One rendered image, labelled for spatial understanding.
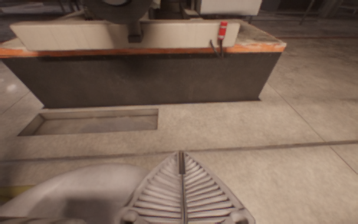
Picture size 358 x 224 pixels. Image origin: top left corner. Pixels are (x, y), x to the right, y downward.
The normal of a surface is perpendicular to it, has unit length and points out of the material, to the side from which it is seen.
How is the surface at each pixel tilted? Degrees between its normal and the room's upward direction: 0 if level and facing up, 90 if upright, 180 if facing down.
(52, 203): 73
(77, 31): 90
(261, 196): 0
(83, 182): 0
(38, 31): 90
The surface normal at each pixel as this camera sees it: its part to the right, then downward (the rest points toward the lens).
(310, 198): 0.01, -0.71
